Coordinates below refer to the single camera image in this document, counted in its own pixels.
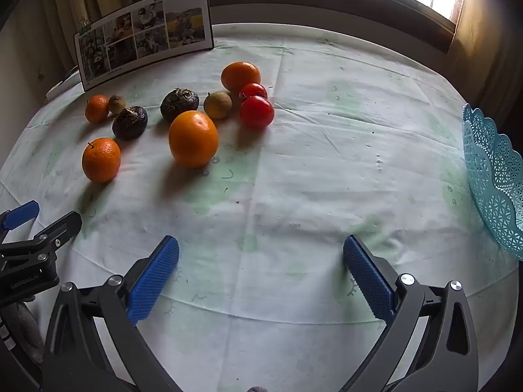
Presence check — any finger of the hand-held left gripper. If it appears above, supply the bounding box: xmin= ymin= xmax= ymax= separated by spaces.
xmin=0 ymin=211 xmax=83 ymax=264
xmin=0 ymin=201 xmax=41 ymax=234

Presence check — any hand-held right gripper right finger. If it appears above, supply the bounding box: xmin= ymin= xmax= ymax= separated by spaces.
xmin=341 ymin=235 xmax=480 ymax=392

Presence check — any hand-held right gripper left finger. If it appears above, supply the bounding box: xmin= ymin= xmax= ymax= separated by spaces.
xmin=42 ymin=235 xmax=182 ymax=392

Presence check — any mandarin with stem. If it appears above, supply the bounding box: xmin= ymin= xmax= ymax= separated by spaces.
xmin=82 ymin=138 xmax=122 ymax=184

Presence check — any small mandarin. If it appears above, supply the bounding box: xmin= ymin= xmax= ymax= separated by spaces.
xmin=85 ymin=95 xmax=110 ymax=124

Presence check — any dark purple wrinkled fruit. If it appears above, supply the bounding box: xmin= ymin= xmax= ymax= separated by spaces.
xmin=112 ymin=106 xmax=148 ymax=141

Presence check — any large smooth orange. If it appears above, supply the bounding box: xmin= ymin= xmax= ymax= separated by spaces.
xmin=169 ymin=110 xmax=219 ymax=168

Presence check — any light blue lattice basket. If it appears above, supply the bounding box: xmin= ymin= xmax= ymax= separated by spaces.
xmin=462 ymin=103 xmax=523 ymax=261

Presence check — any round brown-green fruit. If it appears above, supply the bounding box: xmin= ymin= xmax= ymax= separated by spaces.
xmin=203 ymin=91 xmax=233 ymax=120

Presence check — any large red tomato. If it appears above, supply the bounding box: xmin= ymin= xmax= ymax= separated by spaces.
xmin=239 ymin=95 xmax=275 ymax=129

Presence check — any flattish orange tangerine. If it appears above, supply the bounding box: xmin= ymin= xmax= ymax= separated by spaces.
xmin=221 ymin=61 xmax=261 ymax=94

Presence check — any person's left hand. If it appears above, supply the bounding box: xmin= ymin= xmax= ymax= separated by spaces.
xmin=15 ymin=299 xmax=45 ymax=365

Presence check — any white green-print tablecloth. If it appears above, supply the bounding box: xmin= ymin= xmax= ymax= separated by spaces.
xmin=0 ymin=24 xmax=523 ymax=392

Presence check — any dark brown wrinkled fruit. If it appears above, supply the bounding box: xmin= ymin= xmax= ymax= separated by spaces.
xmin=160 ymin=87 xmax=200 ymax=123

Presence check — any photo collage board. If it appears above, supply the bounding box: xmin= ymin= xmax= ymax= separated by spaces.
xmin=74 ymin=0 xmax=215 ymax=92

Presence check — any small red tomato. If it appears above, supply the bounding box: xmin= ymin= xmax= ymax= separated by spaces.
xmin=239 ymin=83 xmax=268 ymax=103

